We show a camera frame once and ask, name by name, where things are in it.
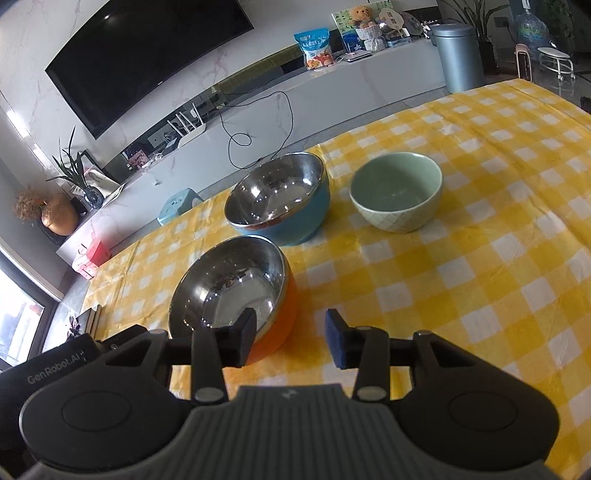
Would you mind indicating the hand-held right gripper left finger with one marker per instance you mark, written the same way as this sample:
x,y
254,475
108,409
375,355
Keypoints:
x,y
244,337

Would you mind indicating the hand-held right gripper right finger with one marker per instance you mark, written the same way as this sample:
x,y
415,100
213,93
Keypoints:
x,y
337,341

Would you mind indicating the orange steel bowl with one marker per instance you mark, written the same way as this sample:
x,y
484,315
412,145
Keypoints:
x,y
221,281

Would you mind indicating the blue steel bowl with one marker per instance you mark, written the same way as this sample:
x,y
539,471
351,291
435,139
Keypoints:
x,y
295,221

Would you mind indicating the green ceramic bowl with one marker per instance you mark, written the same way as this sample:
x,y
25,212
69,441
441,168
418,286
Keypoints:
x,y
397,217

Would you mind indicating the pink storage box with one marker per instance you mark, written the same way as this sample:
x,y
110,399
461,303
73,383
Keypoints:
x,y
94,256

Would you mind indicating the light blue plastic stool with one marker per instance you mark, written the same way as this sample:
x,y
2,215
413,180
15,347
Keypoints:
x,y
178,205

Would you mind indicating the gold vase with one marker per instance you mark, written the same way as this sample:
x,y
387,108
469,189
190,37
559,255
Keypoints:
x,y
60,217

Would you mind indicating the yellow checked tablecloth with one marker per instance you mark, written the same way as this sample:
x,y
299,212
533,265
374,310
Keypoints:
x,y
461,230

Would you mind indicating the dried flower bunch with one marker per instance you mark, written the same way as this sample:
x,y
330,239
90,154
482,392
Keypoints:
x,y
27,203

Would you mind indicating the blue glass vase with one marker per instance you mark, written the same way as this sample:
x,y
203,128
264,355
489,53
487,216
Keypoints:
x,y
93,197

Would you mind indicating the portrait drawing sheet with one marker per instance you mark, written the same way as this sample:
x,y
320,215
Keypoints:
x,y
107,183

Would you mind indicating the long leaf green plant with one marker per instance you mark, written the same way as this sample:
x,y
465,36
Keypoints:
x,y
71,168

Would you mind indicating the pink photo card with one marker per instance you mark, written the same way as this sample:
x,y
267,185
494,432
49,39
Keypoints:
x,y
138,158

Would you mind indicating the white router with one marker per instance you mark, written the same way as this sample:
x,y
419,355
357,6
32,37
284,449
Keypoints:
x,y
189,134

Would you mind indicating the white television console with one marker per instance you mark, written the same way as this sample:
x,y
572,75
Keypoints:
x,y
323,106

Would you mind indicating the flat silver box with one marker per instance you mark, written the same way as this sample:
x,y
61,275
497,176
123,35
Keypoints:
x,y
356,55

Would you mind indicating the blue snack bag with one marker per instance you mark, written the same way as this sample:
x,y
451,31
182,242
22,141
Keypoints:
x,y
316,50

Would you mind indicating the white wrapped basket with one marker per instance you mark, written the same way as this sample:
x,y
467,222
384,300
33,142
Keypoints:
x,y
369,38

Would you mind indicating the grey trash bin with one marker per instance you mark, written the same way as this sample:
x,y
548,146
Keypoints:
x,y
457,60

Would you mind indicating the green picture board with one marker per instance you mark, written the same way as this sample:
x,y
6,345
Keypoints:
x,y
341,27

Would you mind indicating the patterned round fan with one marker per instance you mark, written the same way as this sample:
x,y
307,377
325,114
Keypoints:
x,y
411,24

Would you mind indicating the brown teddy bear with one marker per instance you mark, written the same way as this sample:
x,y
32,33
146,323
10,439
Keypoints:
x,y
362,16

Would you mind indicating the round paper fan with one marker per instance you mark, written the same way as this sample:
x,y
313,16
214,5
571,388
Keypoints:
x,y
390,16

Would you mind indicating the small pink heater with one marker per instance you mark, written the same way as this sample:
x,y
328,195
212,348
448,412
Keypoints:
x,y
525,62

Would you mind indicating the tall leaf potted plant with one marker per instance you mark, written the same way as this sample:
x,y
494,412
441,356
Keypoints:
x,y
487,27

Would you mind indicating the white round stool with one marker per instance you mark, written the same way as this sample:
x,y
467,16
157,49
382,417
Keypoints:
x,y
554,53

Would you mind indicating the blue water jug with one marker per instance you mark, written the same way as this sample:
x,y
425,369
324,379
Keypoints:
x,y
531,32

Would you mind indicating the bushy green plant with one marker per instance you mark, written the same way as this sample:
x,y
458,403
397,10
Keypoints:
x,y
561,23

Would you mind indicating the black sliding door frame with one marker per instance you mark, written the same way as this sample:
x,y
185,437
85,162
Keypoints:
x,y
27,277

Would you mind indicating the black wall television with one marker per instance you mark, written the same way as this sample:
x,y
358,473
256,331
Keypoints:
x,y
147,60

